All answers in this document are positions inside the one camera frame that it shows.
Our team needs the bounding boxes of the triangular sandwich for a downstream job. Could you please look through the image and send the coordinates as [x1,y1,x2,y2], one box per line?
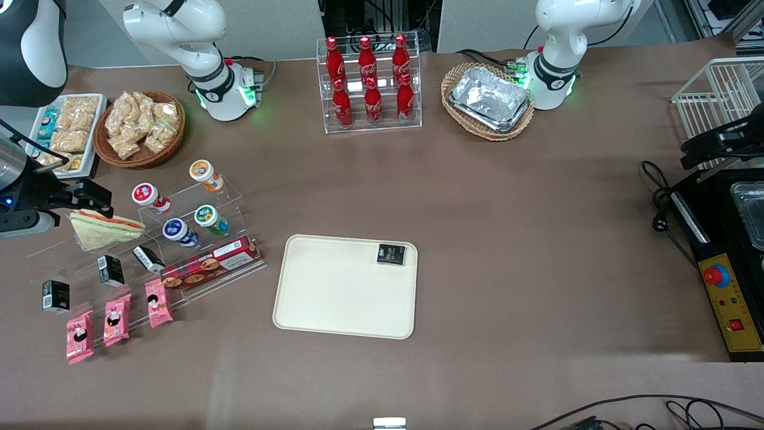
[69,209,146,252]

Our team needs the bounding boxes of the black sealing machine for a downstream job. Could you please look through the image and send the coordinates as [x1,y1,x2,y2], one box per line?
[668,167,764,363]

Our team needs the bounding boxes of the blue lid yogurt cup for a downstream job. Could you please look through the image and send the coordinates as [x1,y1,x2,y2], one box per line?
[162,219,199,248]

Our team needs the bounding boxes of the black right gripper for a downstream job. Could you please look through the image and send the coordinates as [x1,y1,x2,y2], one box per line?
[0,173,115,217]

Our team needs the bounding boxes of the clear bag of brown crackers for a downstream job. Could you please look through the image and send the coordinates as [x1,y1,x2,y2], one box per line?
[31,150,76,174]
[58,96,100,133]
[50,130,90,153]

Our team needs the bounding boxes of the red cookie box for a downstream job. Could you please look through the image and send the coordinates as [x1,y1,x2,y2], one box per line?
[160,235,262,291]

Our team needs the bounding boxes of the clear bag of puffed snacks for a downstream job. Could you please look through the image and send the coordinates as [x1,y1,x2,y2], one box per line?
[108,134,141,159]
[106,93,135,136]
[152,102,180,130]
[144,122,171,153]
[129,93,156,142]

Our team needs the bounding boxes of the red cola bottle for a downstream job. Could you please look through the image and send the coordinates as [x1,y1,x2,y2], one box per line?
[332,79,354,128]
[358,36,378,84]
[364,78,383,125]
[396,73,415,122]
[392,34,411,81]
[325,37,347,87]

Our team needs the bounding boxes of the light wicker basket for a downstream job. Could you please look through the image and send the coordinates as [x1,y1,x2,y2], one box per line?
[440,62,535,142]

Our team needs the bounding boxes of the black machine lever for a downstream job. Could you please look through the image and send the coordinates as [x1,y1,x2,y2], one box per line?
[680,116,764,171]

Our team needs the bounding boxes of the brown wicker basket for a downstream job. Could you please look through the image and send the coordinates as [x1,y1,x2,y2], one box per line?
[93,91,186,169]

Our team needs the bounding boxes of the orange lid yogurt cup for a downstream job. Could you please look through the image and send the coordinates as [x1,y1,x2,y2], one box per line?
[189,159,225,193]

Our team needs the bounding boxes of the black square snack packet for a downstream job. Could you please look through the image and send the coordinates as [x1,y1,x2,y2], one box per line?
[376,244,408,266]

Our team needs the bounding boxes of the white rectangular snack tray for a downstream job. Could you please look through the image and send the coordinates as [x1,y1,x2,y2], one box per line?
[25,94,109,181]

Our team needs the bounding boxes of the white wire basket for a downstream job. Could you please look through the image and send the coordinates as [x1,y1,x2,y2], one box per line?
[671,57,764,171]

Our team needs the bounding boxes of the cream plastic serving tray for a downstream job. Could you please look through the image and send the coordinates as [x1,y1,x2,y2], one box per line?
[272,234,419,340]

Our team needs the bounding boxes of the clear acrylic bottle rack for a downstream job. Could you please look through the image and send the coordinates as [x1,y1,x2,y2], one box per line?
[316,31,423,134]

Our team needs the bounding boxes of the red lid yogurt cup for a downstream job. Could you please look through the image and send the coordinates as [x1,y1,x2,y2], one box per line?
[131,183,172,215]

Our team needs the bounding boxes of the clear acrylic step display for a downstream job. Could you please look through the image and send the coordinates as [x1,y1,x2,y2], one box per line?
[27,176,268,336]

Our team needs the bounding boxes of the pink snack packet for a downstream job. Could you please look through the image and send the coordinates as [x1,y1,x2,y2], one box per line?
[103,294,132,348]
[145,279,174,329]
[66,311,95,365]

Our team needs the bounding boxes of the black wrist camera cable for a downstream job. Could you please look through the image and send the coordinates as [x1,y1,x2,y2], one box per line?
[0,118,67,177]

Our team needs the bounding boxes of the black power cable with plug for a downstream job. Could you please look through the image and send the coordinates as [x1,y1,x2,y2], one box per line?
[640,160,700,271]

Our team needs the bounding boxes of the small black carton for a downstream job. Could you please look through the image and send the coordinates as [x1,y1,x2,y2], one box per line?
[133,245,166,274]
[42,279,70,315]
[97,255,125,287]

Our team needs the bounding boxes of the grey arm base cables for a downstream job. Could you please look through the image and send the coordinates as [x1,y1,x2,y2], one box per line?
[230,56,279,91]

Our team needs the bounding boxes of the black cables at table edge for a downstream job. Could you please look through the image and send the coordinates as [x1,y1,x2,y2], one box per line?
[528,394,764,430]

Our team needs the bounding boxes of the black arm base cables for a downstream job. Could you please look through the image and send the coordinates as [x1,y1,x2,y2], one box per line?
[457,48,541,81]

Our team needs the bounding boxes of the green lid yogurt cup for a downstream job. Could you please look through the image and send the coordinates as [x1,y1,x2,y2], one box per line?
[194,205,229,235]

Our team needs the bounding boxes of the aluminium foil tray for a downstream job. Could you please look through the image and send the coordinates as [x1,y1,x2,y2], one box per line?
[449,66,532,133]

